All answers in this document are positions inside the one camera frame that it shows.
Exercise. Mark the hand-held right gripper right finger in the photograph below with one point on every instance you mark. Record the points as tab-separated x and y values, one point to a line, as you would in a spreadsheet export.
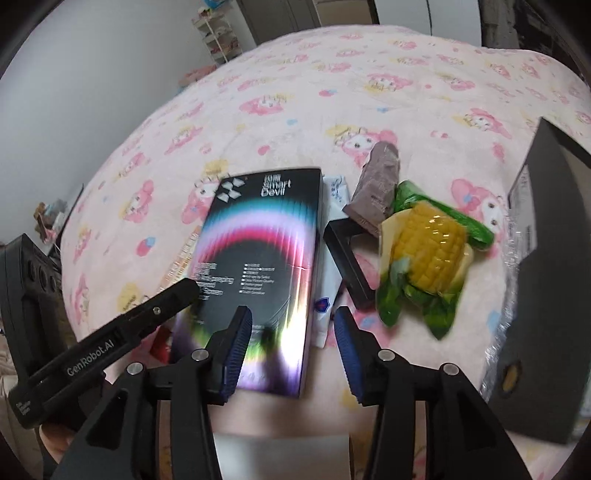
348	355

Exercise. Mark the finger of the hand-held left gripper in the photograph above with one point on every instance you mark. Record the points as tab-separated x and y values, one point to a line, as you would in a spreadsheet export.
115	339

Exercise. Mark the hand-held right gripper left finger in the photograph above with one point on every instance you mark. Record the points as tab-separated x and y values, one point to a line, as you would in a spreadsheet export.
238	350

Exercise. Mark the black iridescent product box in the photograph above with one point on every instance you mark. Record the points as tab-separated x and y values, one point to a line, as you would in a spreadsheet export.
263	240

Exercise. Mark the black cardboard container box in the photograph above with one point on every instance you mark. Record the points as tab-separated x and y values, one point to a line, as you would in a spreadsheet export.
545	300

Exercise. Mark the white blue packet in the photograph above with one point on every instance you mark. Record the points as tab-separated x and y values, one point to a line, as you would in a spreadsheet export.
328	286

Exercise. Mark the pile of small toys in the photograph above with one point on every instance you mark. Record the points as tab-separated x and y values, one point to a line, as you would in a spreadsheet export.
48	219

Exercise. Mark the small black box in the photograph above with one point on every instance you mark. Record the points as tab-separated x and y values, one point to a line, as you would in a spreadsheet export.
348	263

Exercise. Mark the beige striped packet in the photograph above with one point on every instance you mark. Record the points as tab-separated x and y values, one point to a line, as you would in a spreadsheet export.
182	258

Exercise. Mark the corn print packet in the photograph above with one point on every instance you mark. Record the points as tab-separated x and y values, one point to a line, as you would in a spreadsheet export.
429	249

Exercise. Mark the brown snack packet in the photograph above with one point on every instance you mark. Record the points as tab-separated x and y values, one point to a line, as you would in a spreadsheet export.
376	189

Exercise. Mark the pink printed blanket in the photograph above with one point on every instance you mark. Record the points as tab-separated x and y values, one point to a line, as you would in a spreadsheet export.
323	92

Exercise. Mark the pink plush toy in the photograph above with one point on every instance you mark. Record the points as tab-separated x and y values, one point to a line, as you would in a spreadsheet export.
198	74

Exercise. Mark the white shelf rack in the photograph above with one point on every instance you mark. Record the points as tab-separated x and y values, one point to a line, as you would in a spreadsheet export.
217	37

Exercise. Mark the grey door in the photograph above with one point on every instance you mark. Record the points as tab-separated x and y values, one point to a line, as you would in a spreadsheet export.
277	18

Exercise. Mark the white wardrobe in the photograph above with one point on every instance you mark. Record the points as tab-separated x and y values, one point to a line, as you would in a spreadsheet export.
425	14

